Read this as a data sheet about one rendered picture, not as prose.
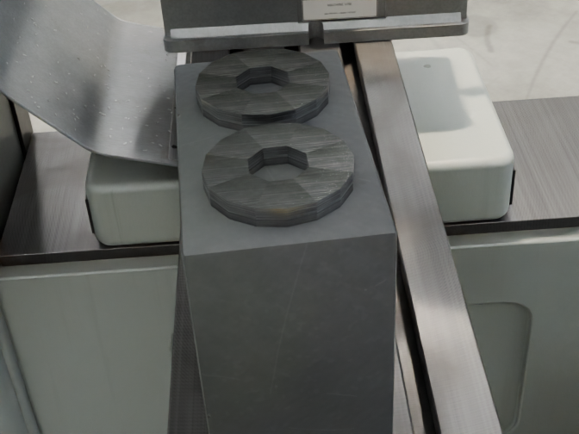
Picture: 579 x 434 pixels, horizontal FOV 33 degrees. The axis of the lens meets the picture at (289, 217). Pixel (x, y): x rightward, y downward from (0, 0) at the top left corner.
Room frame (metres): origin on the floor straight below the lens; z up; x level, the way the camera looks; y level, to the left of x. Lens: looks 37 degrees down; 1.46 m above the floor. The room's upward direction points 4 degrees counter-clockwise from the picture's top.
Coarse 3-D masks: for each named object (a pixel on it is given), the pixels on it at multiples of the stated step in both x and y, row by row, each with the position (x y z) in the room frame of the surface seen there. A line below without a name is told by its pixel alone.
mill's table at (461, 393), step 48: (288, 48) 1.04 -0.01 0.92; (336, 48) 0.99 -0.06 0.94; (384, 48) 0.99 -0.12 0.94; (384, 96) 0.88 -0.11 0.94; (384, 144) 0.79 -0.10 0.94; (384, 192) 0.73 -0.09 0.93; (432, 192) 0.71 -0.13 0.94; (432, 240) 0.64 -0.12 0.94; (432, 288) 0.58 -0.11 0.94; (192, 336) 0.54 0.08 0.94; (432, 336) 0.53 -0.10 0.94; (192, 384) 0.49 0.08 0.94; (432, 384) 0.48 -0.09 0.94; (480, 384) 0.48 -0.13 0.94; (192, 432) 0.45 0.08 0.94; (432, 432) 0.46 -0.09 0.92; (480, 432) 0.43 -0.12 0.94
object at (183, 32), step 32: (160, 0) 1.02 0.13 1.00; (192, 0) 1.02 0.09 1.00; (224, 0) 1.02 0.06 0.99; (256, 0) 1.02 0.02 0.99; (288, 0) 1.02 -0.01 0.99; (320, 0) 1.02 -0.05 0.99; (352, 0) 1.02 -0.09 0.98; (384, 0) 1.02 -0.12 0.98; (416, 0) 1.02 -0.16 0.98; (448, 0) 1.02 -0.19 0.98; (192, 32) 1.02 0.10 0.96; (224, 32) 1.02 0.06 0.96; (256, 32) 1.01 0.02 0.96; (288, 32) 1.01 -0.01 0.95; (320, 32) 1.02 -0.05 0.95; (352, 32) 1.00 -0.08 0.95; (384, 32) 1.00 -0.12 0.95; (416, 32) 1.00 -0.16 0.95; (448, 32) 1.00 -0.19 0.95
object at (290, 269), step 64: (192, 64) 0.63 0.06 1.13; (256, 64) 0.60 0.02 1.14; (320, 64) 0.59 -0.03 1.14; (192, 128) 0.54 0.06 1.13; (256, 128) 0.52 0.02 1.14; (320, 128) 0.51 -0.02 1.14; (192, 192) 0.47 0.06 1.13; (256, 192) 0.45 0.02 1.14; (320, 192) 0.45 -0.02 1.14; (192, 256) 0.41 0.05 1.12; (256, 256) 0.42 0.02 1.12; (320, 256) 0.42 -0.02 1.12; (384, 256) 0.42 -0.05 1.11; (192, 320) 0.41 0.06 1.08; (256, 320) 0.42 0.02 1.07; (320, 320) 0.42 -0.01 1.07; (384, 320) 0.42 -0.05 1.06; (256, 384) 0.42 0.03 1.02; (320, 384) 0.42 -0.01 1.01; (384, 384) 0.42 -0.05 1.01
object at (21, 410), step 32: (0, 96) 1.10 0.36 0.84; (0, 128) 1.07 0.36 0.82; (32, 128) 1.19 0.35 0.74; (0, 160) 1.04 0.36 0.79; (0, 192) 1.00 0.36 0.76; (0, 224) 0.97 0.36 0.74; (0, 320) 0.88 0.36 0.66; (0, 352) 0.87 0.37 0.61; (0, 384) 0.86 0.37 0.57; (0, 416) 0.85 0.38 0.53; (32, 416) 0.89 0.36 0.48
